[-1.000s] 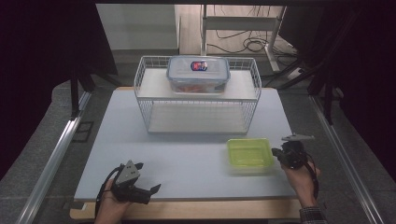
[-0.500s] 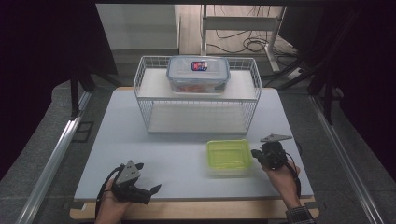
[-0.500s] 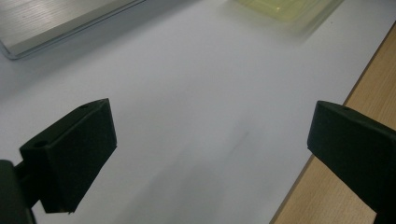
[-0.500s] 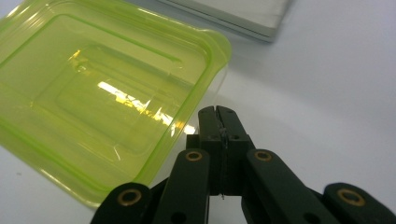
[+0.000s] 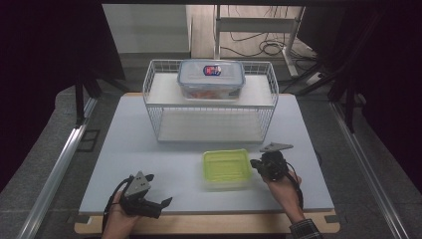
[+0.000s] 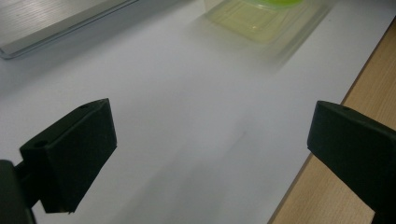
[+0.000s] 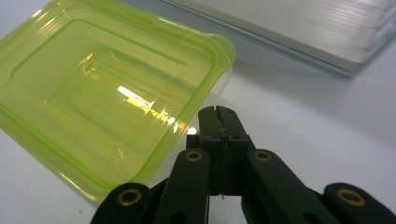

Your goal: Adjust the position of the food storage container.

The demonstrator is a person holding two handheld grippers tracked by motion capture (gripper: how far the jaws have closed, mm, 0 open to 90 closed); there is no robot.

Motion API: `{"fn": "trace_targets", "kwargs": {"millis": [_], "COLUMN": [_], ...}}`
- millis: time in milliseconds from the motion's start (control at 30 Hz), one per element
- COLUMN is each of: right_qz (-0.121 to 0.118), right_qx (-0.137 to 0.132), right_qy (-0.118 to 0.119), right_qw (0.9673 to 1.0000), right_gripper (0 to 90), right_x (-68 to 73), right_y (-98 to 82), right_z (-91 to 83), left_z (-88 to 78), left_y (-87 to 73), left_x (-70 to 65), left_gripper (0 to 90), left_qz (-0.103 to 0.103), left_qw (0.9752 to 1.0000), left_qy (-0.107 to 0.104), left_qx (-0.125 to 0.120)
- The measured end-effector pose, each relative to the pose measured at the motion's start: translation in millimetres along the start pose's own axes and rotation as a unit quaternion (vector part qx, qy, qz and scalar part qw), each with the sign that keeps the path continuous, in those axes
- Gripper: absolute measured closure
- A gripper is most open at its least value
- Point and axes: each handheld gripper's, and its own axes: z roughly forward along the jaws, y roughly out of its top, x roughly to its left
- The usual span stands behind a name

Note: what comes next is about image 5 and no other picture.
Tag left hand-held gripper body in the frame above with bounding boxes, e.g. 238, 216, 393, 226
118, 170, 164, 220

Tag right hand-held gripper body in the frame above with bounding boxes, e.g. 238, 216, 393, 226
258, 141, 295, 183

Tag yellow-green plastic container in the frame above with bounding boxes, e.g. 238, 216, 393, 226
202, 148, 255, 192

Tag white wire rack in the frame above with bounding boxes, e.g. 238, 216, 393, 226
142, 59, 280, 145

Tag clear plastic container with label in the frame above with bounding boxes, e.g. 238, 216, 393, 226
176, 59, 247, 101

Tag person's left hand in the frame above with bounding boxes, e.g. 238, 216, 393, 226
101, 192, 140, 239

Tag pale blue table board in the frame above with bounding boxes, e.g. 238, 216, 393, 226
79, 94, 335, 215

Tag white power strip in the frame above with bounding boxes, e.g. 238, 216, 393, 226
305, 71, 324, 88

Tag black metal stand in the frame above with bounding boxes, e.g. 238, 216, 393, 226
327, 76, 366, 133
74, 71, 101, 128

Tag white cabinet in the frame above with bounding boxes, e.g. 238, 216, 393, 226
103, 3, 193, 56

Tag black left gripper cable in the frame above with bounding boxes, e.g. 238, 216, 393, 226
102, 177, 135, 233

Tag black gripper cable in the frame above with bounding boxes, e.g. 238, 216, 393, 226
285, 162, 305, 211
102, 177, 135, 233

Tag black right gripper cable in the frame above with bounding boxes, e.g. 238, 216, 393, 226
285, 162, 305, 211

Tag black floor bracket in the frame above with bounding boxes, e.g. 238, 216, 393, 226
77, 128, 102, 153

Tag aluminium rail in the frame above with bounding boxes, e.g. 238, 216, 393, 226
329, 101, 411, 239
16, 98, 99, 239

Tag black floor cables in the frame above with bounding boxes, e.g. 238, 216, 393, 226
220, 5, 319, 63

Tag white metal desk frame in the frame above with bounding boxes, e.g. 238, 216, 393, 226
213, 4, 305, 79

